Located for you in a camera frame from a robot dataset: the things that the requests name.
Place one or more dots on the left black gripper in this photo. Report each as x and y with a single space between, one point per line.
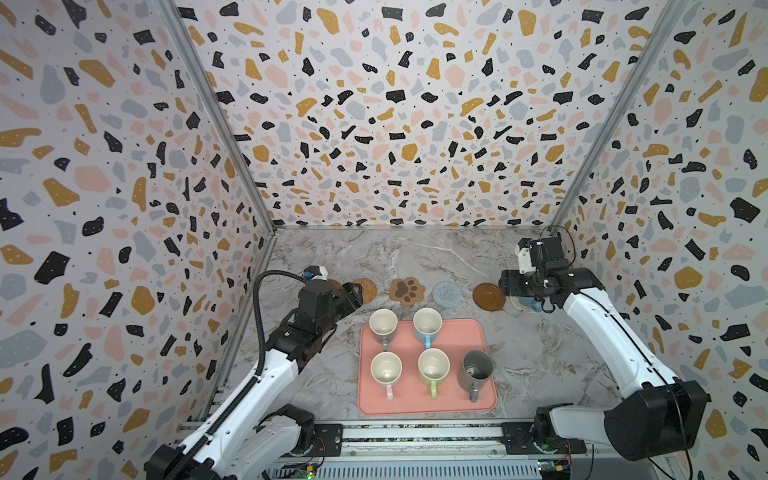
345 295

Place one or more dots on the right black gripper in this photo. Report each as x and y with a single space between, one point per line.
522 300

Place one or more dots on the light blue mug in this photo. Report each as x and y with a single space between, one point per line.
531 305

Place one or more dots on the clear patterned round coaster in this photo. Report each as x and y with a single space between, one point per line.
516 304

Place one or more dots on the woven tan round coaster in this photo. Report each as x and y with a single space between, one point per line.
369 289

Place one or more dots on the dark brown round coaster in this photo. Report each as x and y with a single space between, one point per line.
489 297

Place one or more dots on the white mug grey handle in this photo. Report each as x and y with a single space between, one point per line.
383 324

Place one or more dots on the white mug pink handle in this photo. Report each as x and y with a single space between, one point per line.
386 369

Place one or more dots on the grey blue round coaster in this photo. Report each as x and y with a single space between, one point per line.
447 295

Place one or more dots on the white mug blue handle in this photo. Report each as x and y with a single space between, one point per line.
427 324

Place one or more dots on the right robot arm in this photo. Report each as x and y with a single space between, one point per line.
659 412

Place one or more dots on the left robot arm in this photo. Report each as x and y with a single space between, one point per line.
245 436

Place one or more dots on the brown paw print coaster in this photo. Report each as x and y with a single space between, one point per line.
407 292

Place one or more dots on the grey metal mug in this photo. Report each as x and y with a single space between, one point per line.
475 370

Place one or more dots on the pink rectangular tray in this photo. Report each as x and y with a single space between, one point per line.
411 396

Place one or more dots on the white mug green handle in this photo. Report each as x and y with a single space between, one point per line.
433 368

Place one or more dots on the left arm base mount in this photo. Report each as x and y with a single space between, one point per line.
323 440

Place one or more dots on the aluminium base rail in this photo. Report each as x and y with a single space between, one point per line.
460 449

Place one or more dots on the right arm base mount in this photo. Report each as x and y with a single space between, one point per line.
537 436

